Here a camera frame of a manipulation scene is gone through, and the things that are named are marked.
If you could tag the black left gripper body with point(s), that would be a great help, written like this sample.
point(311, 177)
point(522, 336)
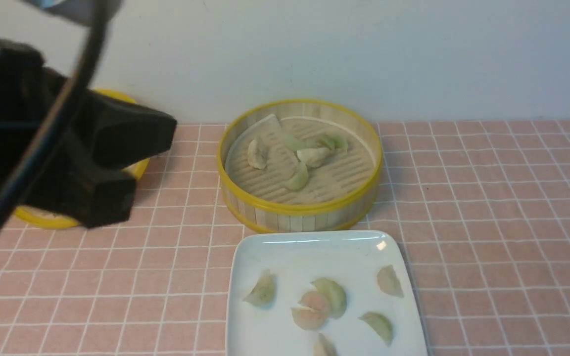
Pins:
point(28, 89)

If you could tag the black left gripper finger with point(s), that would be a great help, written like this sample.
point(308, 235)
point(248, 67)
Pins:
point(120, 133)
point(99, 200)

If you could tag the white square plate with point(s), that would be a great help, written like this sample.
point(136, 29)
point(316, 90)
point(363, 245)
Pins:
point(351, 258)

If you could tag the pink dumpling on plate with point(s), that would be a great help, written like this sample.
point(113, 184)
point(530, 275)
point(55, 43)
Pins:
point(313, 310)

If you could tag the green dumpling plate centre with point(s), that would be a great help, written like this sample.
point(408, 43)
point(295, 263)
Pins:
point(335, 294)

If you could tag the green dumpling plate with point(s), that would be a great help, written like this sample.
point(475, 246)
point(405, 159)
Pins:
point(380, 324)
point(335, 294)

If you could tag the pale dumpling plate bottom edge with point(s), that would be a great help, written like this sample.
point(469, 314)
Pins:
point(323, 346)

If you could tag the green dumpling plate right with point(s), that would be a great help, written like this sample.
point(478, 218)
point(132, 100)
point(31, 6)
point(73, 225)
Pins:
point(380, 324)

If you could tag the yellow rimmed bamboo steamer lid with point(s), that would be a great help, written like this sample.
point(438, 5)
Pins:
point(42, 219)

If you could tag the pale dumpling left in steamer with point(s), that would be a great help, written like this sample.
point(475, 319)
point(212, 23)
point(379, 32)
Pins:
point(256, 154)

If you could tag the green dumpling steamer centre top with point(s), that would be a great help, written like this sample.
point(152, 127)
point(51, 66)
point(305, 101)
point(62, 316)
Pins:
point(293, 143)

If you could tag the yellow rimmed bamboo steamer basket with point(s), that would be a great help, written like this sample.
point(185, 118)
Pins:
point(333, 199)

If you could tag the white dumpling steamer centre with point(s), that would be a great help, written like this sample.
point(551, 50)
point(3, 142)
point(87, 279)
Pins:
point(313, 157)

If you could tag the green dumpling steamer right top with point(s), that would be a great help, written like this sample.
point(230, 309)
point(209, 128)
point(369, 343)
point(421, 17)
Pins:
point(333, 141)

